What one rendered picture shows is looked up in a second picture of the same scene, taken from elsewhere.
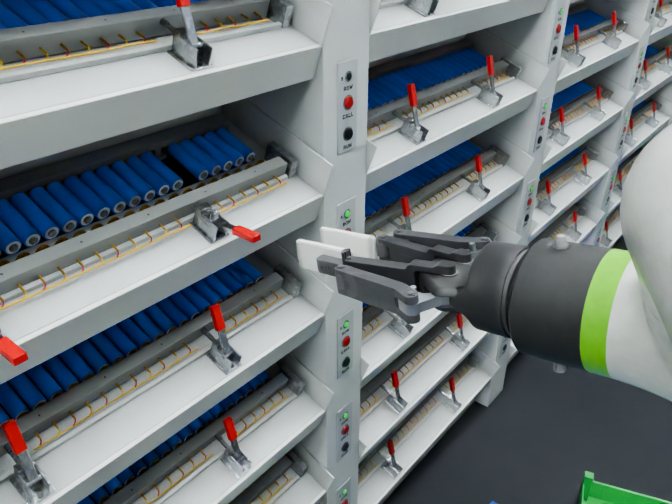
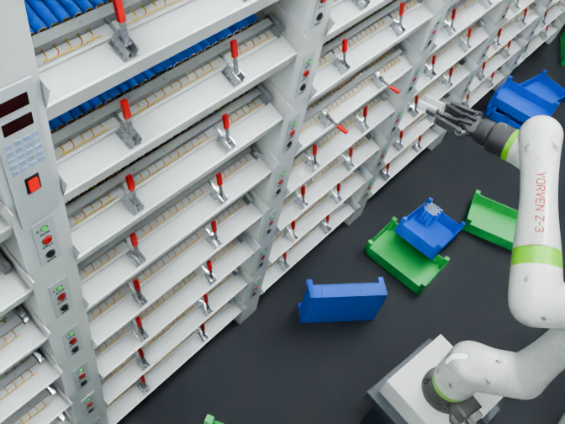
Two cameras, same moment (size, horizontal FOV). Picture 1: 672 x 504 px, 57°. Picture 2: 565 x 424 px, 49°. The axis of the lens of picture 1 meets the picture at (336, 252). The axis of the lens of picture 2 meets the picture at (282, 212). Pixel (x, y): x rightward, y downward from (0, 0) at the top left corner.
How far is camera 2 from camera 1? 137 cm
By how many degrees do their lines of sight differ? 23
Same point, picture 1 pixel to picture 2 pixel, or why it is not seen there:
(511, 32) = not seen: outside the picture
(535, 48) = not seen: outside the picture
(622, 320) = (513, 149)
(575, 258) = (506, 131)
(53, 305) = (339, 111)
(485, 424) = (429, 160)
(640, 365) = (514, 160)
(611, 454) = (491, 183)
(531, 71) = not seen: outside the picture
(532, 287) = (493, 136)
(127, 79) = (381, 43)
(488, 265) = (483, 126)
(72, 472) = (321, 162)
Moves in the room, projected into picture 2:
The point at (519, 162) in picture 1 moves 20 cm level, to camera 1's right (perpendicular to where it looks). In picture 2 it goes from (488, 28) to (535, 35)
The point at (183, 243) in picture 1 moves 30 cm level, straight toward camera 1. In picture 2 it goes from (370, 88) to (403, 160)
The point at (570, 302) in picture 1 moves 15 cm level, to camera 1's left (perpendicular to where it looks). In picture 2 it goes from (502, 142) to (450, 135)
